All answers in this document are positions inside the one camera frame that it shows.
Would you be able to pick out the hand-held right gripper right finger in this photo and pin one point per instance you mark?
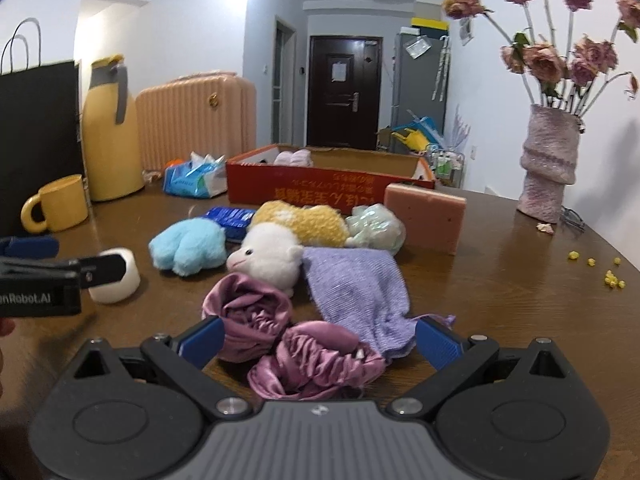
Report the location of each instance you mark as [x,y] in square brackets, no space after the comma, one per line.
[440,345]

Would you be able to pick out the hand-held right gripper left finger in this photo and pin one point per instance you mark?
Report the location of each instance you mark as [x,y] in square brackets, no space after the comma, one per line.
[202,340]

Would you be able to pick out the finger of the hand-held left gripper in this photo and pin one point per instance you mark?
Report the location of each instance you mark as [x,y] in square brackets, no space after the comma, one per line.
[30,247]
[107,267]

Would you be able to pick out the white tape roll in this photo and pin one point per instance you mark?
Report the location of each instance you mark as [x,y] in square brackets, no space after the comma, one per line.
[117,287]

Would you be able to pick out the mauve satin scrunchie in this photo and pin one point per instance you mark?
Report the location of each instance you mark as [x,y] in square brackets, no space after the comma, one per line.
[250,310]

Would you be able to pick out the light blue plush toy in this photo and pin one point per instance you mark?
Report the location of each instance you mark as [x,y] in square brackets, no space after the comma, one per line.
[187,245]

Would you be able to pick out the purple knit cloth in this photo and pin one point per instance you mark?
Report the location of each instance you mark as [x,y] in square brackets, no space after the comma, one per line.
[355,290]

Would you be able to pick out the yellow and white plush toy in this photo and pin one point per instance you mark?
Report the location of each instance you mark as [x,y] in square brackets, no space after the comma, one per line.
[270,260]

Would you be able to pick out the pink satin bonnet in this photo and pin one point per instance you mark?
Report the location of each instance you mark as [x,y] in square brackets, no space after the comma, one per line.
[310,365]

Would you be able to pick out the small blue tissue packet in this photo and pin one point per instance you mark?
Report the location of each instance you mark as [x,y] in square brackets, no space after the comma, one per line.
[230,217]

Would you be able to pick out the pink sponge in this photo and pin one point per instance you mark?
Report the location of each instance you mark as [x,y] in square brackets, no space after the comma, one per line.
[425,217]

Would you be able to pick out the pale green bath pouf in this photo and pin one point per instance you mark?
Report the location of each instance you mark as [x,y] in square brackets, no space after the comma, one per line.
[377,227]

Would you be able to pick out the red cardboard box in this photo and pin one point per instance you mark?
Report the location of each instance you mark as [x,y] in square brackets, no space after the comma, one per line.
[310,185]

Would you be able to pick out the yellow mug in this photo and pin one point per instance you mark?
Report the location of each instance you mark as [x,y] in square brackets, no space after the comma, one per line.
[62,205]

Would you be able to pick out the black paper bag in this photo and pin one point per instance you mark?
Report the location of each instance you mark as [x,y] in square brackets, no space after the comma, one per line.
[35,135]

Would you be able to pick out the yellow thermos jug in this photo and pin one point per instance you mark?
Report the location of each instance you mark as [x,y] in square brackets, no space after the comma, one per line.
[110,150]

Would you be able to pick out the blue tissue pack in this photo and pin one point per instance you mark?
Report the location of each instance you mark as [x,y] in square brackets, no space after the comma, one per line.
[192,180]

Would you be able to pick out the orange fruit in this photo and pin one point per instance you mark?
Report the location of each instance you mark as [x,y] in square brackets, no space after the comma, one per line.
[173,163]

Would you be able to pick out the pink ribbed suitcase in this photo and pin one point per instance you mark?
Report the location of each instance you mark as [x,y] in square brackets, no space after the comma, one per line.
[190,125]

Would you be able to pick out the black eyeglasses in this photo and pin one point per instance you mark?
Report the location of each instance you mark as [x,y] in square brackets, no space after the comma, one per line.
[570,217]

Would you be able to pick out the scattered yellow crumbs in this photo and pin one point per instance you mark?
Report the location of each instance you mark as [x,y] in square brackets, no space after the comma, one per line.
[609,276]

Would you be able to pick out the pale pink plush item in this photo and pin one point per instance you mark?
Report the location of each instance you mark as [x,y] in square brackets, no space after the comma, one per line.
[295,158]

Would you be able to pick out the brown cardboard box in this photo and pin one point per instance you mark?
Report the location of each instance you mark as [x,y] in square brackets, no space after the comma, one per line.
[385,139]

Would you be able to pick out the pink textured vase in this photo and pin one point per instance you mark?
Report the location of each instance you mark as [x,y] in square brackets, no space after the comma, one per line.
[547,160]

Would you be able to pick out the grey interior door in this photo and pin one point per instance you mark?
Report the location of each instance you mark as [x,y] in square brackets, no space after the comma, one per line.
[282,85]

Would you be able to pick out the dark brown entrance door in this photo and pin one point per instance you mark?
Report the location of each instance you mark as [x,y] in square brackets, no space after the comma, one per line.
[345,110]

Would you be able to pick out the grey refrigerator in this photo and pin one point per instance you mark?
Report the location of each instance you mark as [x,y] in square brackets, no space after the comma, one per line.
[415,90]

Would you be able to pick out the folded umbrella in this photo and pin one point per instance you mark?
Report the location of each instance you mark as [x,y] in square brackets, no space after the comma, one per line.
[440,75]

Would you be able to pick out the white paper notice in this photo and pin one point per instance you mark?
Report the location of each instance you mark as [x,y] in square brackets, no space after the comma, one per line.
[339,71]

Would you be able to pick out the clear plastic bag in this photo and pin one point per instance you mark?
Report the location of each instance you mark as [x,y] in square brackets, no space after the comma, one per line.
[417,47]

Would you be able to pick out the bunch of dried pink roses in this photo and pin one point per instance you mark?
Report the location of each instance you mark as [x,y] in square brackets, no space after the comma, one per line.
[542,62]

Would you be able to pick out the yellow box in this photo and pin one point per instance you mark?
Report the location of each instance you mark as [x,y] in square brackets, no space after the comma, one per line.
[430,26]

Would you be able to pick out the white wall switch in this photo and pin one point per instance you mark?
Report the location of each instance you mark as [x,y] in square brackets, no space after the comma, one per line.
[473,152]

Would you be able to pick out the purple flower wall decoration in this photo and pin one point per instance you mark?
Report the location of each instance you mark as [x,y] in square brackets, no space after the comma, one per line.
[460,130]

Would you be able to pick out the wall picture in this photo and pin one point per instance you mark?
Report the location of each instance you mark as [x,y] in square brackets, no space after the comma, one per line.
[466,30]

